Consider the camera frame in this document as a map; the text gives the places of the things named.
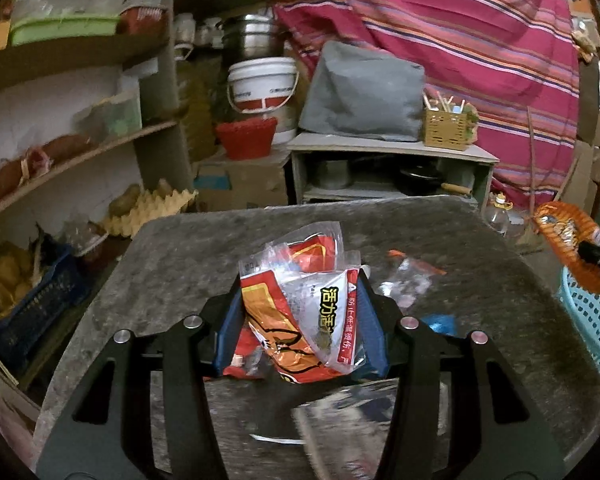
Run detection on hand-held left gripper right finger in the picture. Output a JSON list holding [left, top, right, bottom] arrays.
[[355, 267, 566, 480]]

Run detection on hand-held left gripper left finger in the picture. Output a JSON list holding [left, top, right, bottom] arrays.
[[35, 287, 246, 480]]

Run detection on orange snack wrapper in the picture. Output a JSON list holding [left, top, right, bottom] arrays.
[[534, 201, 600, 295]]

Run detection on clear plastic wrapper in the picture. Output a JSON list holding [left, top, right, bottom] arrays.
[[377, 249, 448, 308]]

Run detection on small blue scrap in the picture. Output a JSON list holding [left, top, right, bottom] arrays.
[[422, 314, 458, 337]]

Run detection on light blue plastic basket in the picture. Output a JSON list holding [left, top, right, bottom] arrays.
[[559, 265, 600, 373]]

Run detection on red and white snack wrapper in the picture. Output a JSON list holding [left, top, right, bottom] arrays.
[[227, 221, 368, 385]]

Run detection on silver foil packet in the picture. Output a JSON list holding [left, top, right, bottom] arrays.
[[250, 380, 451, 480]]

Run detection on wooden broom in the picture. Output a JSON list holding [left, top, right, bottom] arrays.
[[517, 107, 581, 256]]

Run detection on grey fuzzy table mat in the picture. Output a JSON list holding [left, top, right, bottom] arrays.
[[32, 195, 600, 480]]

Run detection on clear plastic bottle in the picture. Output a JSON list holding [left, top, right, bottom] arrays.
[[485, 194, 513, 238]]

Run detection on cardboard egg tray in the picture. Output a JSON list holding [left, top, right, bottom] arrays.
[[102, 187, 200, 238]]

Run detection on cardboard box with blue label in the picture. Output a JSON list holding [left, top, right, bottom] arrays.
[[194, 147, 293, 211]]

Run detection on small steel pot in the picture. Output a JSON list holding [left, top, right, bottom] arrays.
[[315, 160, 353, 190]]

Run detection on large potato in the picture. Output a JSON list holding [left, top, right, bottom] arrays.
[[109, 183, 142, 216]]

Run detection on red tub with clear wrap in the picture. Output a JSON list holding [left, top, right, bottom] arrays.
[[62, 215, 111, 266]]

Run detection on small wooden cabinet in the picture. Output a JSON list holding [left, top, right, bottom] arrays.
[[286, 132, 501, 211]]

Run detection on red woven basket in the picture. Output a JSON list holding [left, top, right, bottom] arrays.
[[215, 116, 278, 161]]

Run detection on dark blue plastic crate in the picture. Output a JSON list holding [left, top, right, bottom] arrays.
[[0, 245, 88, 376]]

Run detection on wilted green vegetable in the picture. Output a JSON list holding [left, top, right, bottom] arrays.
[[30, 222, 56, 286]]

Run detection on bamboo utensil holder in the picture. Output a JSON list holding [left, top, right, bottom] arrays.
[[422, 107, 470, 152]]

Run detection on hanging straw ornament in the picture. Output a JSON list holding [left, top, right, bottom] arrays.
[[572, 25, 600, 63]]

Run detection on bunch of chopsticks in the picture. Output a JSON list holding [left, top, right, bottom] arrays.
[[422, 89, 468, 113]]

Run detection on pile of potatoes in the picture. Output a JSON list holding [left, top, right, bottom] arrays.
[[0, 242, 36, 328]]

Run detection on large yellow oil bottle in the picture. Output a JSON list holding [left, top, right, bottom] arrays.
[[180, 45, 221, 161]]

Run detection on grey cloth cover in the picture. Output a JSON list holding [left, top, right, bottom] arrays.
[[298, 40, 426, 142]]

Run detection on pink cloth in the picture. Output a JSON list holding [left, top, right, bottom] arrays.
[[0, 380, 36, 466]]

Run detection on short sweet potato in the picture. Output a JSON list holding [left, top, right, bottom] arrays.
[[42, 134, 93, 161]]

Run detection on clear plastic container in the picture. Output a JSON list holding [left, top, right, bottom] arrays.
[[75, 92, 143, 136]]

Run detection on wooden shelf unit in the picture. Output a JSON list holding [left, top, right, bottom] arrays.
[[0, 0, 286, 411]]

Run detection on white bucket with red label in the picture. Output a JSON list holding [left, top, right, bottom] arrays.
[[226, 56, 301, 116]]

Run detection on long sweet potato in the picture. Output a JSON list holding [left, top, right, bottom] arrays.
[[0, 157, 31, 211]]

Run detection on red striped hanging cloth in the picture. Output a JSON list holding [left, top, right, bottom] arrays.
[[260, 0, 581, 206]]

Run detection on stacked stainless steel pots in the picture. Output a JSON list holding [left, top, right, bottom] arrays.
[[221, 14, 287, 63]]

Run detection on row of white jars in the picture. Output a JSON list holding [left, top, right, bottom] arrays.
[[175, 12, 226, 46]]

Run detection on small red plastic basket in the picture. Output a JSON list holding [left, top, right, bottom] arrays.
[[120, 2, 168, 36]]

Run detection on green plastic tray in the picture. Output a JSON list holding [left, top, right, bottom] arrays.
[[7, 15, 123, 47]]

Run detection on black pan with wooden handle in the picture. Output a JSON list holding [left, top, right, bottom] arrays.
[[397, 165, 468, 196]]

